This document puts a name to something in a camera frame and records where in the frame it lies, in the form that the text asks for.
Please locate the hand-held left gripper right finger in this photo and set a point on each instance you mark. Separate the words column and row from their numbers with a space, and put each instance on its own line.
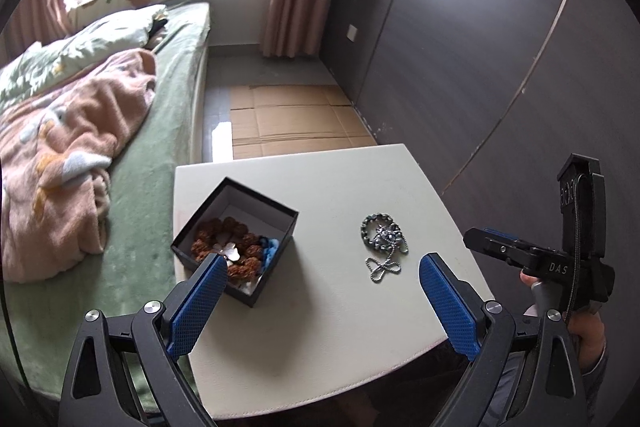
column 447, row 307

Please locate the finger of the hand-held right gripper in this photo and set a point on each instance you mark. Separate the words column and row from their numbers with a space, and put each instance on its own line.
column 492, row 249
column 500, row 233

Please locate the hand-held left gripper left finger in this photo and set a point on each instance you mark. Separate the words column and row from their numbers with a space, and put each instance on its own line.
column 195, row 307

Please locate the white flower ornament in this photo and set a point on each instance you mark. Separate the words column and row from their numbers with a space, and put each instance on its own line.
column 225, row 251

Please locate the black jewelry box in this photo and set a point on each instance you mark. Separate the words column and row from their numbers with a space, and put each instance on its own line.
column 250, row 207

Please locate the person's right hand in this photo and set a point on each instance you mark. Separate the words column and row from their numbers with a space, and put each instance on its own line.
column 590, row 332

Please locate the white side table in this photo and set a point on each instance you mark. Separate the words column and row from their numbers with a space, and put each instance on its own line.
column 325, row 332

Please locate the green bed sheet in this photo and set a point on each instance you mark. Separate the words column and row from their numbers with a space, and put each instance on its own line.
column 150, row 182

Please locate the grey wardrobe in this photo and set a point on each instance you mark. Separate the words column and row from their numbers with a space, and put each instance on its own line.
column 475, row 57

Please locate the pink fleece blanket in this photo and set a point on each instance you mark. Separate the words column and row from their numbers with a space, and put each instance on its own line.
column 75, row 132

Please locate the flat cardboard sheet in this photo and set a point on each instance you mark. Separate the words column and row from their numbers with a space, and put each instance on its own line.
column 290, row 117

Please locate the floral white pillow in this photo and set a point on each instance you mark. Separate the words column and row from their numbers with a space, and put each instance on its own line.
column 100, row 37

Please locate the white wall socket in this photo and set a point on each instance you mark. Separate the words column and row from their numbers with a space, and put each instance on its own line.
column 352, row 32

